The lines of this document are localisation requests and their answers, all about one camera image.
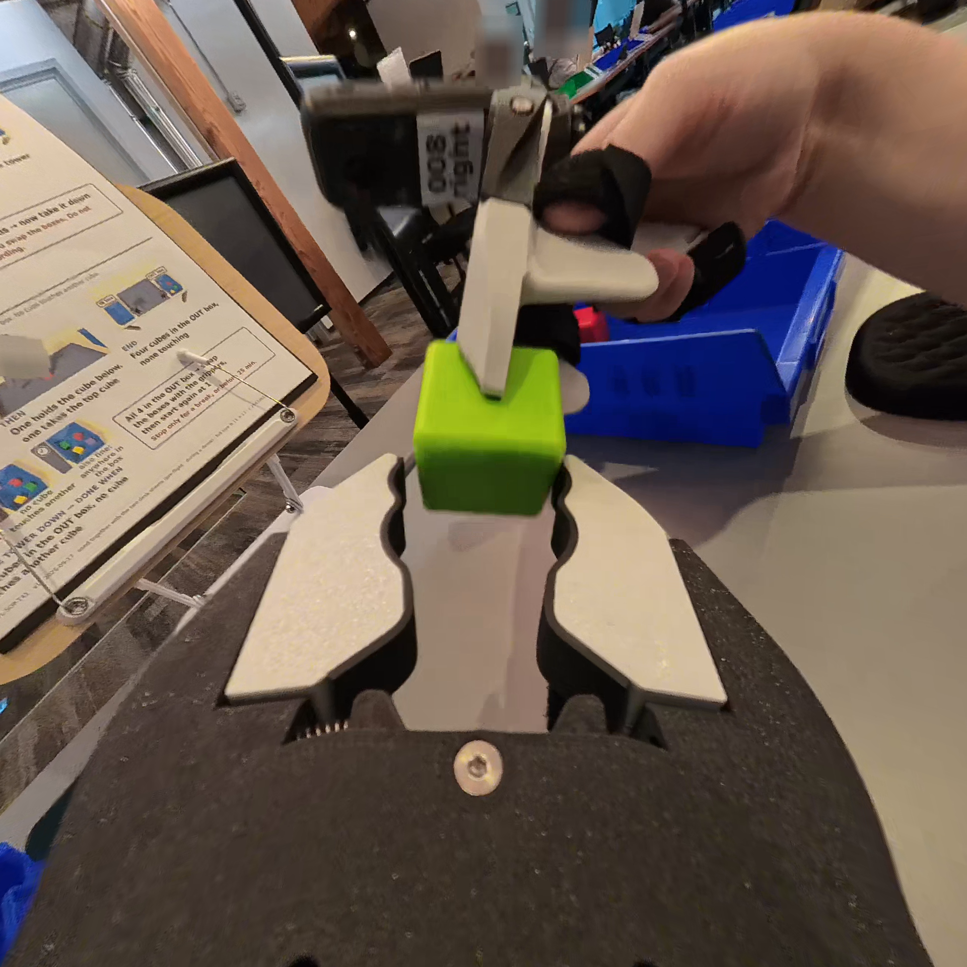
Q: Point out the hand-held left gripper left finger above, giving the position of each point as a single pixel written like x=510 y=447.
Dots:
x=318 y=605

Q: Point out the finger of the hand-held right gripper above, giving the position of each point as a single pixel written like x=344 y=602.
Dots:
x=496 y=287
x=590 y=272

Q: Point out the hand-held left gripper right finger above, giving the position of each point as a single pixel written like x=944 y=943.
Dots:
x=642 y=605

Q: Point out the red magnetic cube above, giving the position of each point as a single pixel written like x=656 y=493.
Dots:
x=593 y=325

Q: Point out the green magnetic cube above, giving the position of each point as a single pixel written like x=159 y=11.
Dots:
x=484 y=438

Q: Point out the blue plastic bin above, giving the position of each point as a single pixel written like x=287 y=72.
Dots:
x=12 y=907
x=710 y=378

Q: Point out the person's right forearm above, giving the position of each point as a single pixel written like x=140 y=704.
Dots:
x=922 y=136

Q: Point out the person's right hand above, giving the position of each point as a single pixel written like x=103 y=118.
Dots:
x=756 y=121

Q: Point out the black framed panel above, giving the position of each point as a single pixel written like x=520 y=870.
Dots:
x=227 y=227

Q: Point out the wooden instruction sign board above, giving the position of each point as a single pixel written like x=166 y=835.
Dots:
x=121 y=378

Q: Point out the black textured mat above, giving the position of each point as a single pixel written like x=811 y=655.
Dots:
x=914 y=355

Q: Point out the slanted wooden post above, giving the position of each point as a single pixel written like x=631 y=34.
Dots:
x=227 y=136

